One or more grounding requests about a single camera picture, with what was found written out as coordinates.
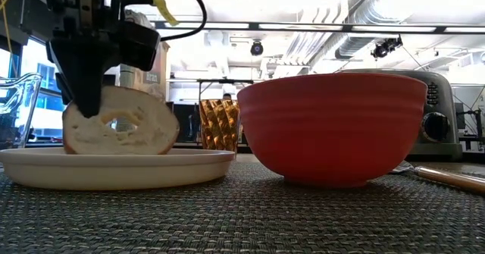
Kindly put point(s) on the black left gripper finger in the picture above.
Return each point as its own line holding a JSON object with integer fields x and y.
{"x": 87, "y": 79}
{"x": 65, "y": 89}

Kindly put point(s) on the yellow bran cereal box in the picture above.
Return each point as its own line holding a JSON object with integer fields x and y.
{"x": 149, "y": 77}

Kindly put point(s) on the bagel half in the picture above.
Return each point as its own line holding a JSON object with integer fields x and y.
{"x": 113, "y": 136}

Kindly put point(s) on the large window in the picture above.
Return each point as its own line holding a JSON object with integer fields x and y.
{"x": 45, "y": 113}

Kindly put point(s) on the clear plastic container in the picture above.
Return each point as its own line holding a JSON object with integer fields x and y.
{"x": 19, "y": 106}

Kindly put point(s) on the cream plate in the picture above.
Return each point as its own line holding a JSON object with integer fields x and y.
{"x": 113, "y": 170}

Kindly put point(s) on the amber faceted glass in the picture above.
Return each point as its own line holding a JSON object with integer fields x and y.
{"x": 219, "y": 125}

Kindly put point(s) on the person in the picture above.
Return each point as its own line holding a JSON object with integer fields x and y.
{"x": 227, "y": 96}

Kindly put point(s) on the grey woven placemat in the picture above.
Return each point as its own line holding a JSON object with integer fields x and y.
{"x": 242, "y": 216}

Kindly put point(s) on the black overhead light bar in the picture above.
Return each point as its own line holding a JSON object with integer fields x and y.
{"x": 303, "y": 27}

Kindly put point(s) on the red bowl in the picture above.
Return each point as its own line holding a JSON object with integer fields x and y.
{"x": 333, "y": 132}

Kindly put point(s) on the black ceiling track lamp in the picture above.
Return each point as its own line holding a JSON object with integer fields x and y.
{"x": 384, "y": 47}

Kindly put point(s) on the silver four-slot toaster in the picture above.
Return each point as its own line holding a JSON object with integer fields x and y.
{"x": 441, "y": 95}

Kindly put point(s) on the black equipment stand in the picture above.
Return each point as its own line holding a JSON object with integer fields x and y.
{"x": 471, "y": 132}

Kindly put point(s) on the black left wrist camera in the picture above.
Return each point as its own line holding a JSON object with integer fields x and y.
{"x": 140, "y": 45}

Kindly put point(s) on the black background workstation frame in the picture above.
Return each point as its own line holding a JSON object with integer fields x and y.
{"x": 225, "y": 81}

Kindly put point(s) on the black overhead camera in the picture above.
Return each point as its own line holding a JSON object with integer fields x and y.
{"x": 256, "y": 48}

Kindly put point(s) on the silver ventilation duct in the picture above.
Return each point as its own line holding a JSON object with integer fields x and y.
{"x": 363, "y": 22}

